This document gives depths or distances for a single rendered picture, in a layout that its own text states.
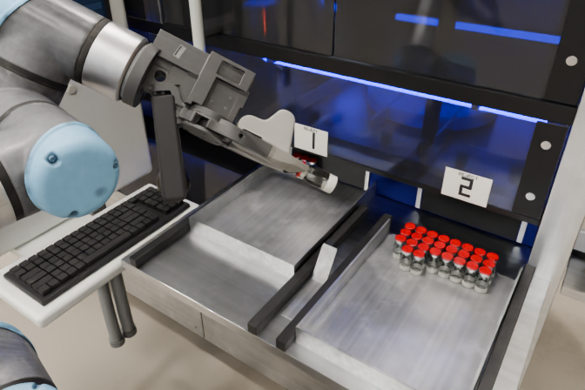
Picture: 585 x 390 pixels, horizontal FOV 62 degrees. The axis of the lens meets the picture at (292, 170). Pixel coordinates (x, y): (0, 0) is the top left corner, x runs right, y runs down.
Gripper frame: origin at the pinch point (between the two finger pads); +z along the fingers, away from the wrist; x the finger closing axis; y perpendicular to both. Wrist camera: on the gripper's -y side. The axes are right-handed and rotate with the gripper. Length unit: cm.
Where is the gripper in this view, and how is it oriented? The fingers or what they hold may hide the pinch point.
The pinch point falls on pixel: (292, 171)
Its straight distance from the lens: 56.0
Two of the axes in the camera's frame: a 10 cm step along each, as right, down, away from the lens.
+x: -2.1, 0.5, 9.8
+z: 8.8, 4.4, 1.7
